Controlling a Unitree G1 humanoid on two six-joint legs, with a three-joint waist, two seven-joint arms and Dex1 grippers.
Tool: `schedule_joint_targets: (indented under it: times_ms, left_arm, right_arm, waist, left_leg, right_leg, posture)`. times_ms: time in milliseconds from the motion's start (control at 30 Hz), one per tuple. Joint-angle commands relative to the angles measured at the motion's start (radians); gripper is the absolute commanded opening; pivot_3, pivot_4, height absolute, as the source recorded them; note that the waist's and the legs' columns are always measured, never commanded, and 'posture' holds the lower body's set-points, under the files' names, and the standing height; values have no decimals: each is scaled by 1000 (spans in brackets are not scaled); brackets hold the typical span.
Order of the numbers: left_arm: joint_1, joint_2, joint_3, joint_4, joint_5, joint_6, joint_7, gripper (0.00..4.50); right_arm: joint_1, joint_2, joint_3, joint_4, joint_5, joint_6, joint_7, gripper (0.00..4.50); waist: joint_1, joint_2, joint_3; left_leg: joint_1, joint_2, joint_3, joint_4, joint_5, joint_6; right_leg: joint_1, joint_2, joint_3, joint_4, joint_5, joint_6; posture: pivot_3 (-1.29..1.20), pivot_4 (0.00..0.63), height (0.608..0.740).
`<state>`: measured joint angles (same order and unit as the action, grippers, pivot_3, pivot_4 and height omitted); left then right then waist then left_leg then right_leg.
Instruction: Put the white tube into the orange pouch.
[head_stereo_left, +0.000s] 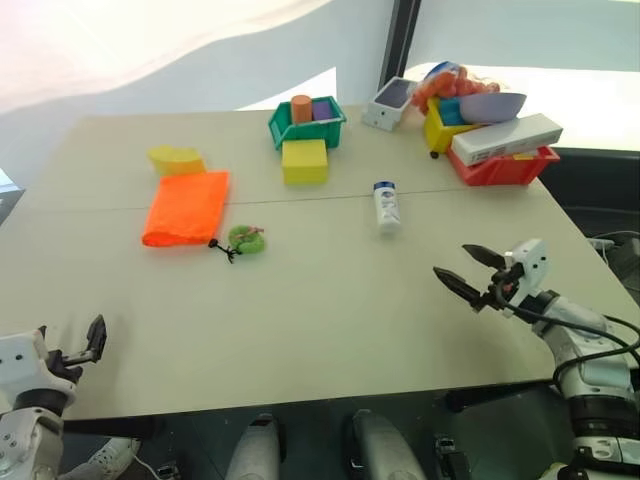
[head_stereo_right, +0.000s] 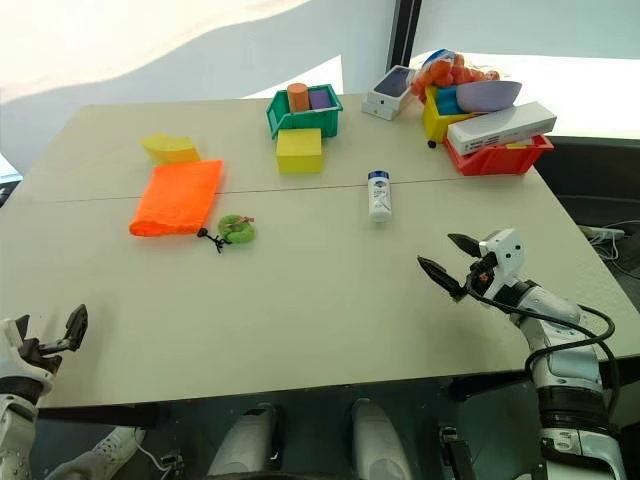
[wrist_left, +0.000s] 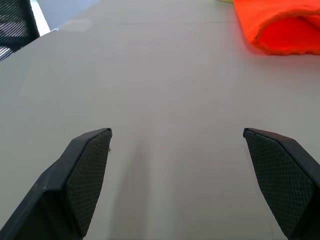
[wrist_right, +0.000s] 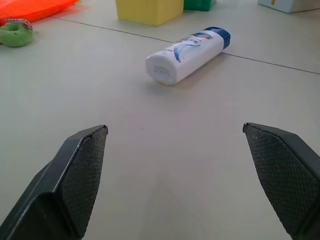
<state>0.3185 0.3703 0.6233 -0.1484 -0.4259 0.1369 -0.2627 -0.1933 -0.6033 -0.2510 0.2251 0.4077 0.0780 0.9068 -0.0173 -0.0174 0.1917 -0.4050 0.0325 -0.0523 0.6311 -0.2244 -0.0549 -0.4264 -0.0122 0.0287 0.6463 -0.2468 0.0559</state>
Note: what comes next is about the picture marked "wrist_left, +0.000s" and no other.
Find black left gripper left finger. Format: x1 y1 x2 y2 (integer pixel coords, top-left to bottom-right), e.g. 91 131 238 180
0 127 113 240

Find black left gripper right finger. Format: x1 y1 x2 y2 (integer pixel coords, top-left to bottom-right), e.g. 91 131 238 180
242 127 320 240

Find black mesh office chair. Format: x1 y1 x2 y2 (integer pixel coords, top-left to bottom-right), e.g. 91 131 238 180
0 0 41 63

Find orange cloth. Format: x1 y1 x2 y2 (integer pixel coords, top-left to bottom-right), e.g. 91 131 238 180
233 0 320 56

